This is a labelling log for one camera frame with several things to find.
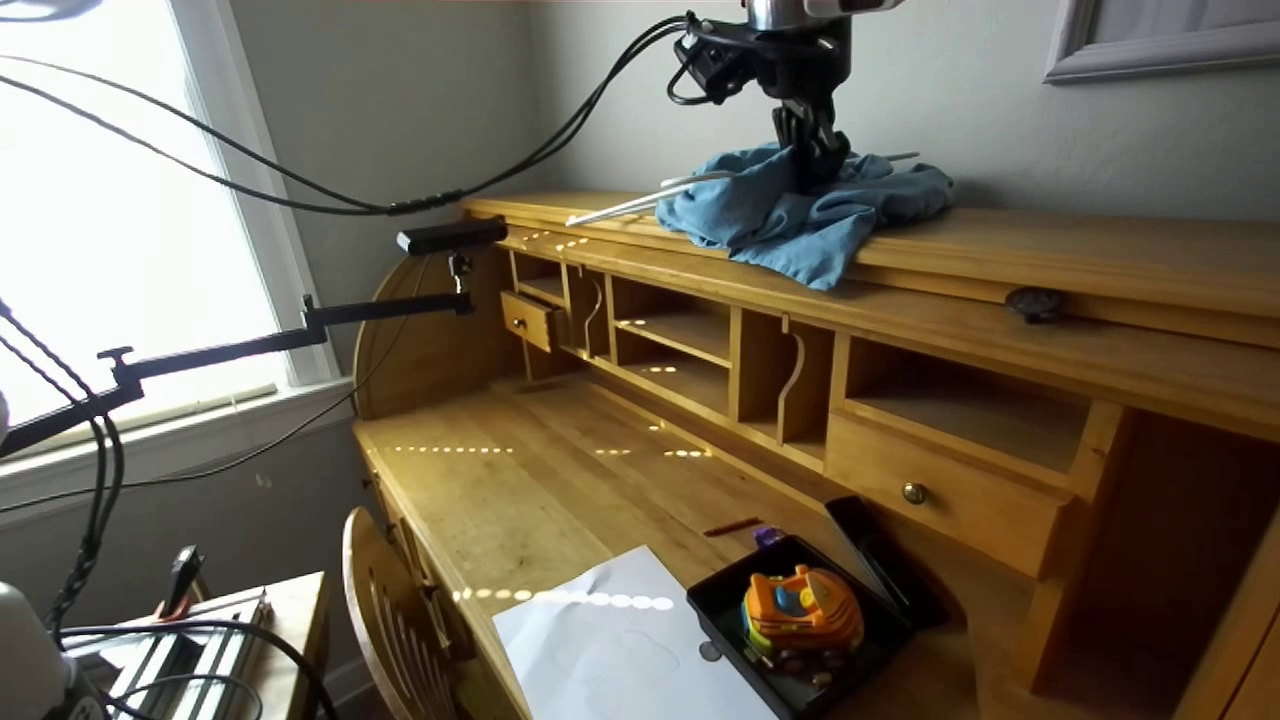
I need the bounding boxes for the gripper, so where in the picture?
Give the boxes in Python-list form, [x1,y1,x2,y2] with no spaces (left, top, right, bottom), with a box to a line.
[745,18,854,193]

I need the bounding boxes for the blue towel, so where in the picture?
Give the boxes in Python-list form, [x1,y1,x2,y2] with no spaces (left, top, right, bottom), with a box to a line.
[655,143,956,293]

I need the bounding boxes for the white stick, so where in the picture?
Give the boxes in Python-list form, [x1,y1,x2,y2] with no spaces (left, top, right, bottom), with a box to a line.
[658,151,922,193]
[565,186,706,229]

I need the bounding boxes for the small wooden drawer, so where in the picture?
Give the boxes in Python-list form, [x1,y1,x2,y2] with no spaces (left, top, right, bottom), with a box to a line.
[499,289,563,354]

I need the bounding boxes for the wooden roll-top desk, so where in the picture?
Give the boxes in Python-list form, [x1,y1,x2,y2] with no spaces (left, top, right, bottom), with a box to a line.
[350,190,1280,720]

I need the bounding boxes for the large wooden drawer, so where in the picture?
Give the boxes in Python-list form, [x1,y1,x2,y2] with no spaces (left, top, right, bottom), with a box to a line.
[824,410,1073,582]

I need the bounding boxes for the black flat lid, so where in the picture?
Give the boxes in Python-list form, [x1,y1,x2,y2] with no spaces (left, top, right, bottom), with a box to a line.
[824,494,953,633]

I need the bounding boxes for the orange toy car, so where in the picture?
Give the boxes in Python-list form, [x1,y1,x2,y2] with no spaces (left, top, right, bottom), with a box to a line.
[739,564,867,658]

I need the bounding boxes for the black tray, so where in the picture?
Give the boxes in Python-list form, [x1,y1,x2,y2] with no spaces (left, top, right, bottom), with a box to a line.
[685,534,917,720]

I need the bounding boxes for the heap of coins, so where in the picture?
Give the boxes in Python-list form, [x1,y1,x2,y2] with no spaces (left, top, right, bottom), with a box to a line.
[748,648,853,693]

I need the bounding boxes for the white paper sheet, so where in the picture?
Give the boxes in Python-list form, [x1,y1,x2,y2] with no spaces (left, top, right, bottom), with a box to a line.
[491,544,783,720]

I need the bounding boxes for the wooden chair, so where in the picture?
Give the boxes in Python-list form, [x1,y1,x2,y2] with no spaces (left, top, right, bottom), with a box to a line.
[341,506,483,720]

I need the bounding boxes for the window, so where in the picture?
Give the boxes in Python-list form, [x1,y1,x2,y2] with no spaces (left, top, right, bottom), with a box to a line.
[0,0,346,483]

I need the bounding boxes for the black clamp with orange tips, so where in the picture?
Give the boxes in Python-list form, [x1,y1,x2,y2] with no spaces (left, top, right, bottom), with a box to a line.
[152,544,208,623]

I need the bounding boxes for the silver metal rails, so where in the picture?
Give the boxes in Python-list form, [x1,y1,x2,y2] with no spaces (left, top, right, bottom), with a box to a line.
[98,590,274,720]

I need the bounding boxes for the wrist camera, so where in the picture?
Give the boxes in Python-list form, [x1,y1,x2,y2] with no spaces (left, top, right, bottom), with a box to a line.
[668,22,753,107]

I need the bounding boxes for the black roll-top handle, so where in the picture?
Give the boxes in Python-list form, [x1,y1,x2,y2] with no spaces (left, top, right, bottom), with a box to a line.
[1004,286,1067,325]

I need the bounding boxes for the picture frame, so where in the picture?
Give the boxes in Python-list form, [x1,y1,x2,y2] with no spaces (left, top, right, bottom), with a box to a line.
[1042,0,1280,85]

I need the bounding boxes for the camera on mount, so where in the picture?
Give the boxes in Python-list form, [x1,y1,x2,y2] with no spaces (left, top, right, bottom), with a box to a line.
[0,215,510,463]

